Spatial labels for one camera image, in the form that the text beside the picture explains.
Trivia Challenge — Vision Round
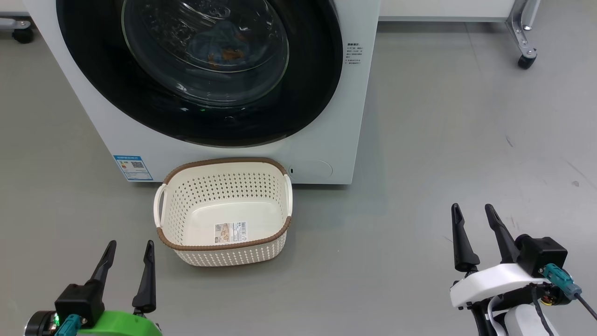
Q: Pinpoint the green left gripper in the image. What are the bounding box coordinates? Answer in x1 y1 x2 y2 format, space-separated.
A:
75 240 164 336

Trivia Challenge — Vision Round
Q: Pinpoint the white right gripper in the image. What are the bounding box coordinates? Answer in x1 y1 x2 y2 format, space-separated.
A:
449 203 551 308

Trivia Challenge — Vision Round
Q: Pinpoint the glass washing machine door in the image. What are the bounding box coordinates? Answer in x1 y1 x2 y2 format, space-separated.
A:
56 0 344 148

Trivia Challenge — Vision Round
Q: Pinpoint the blue pyjama top with writing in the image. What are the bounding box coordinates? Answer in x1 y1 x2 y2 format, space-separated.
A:
187 19 255 70

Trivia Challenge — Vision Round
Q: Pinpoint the white front-load washing machine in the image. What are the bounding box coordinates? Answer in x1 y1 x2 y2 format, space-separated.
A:
23 0 381 185

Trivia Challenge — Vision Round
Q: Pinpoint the white perforated basket brown rim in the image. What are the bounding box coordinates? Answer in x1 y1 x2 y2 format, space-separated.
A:
153 157 293 267

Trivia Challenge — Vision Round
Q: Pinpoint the blue energy label sticker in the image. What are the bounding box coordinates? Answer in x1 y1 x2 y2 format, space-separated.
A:
113 155 153 182

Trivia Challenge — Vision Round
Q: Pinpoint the barcode label in basket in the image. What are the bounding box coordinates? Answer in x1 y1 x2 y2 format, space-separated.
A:
215 221 248 244

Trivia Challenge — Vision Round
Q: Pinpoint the left cart leg with caster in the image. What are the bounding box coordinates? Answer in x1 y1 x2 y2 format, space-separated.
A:
0 0 34 44

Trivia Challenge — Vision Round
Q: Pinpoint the teal connector camera cable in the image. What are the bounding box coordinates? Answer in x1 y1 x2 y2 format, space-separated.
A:
55 314 82 336
541 264 597 320

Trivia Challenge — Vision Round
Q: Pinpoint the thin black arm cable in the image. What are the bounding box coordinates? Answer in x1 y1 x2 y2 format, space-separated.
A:
532 287 555 336

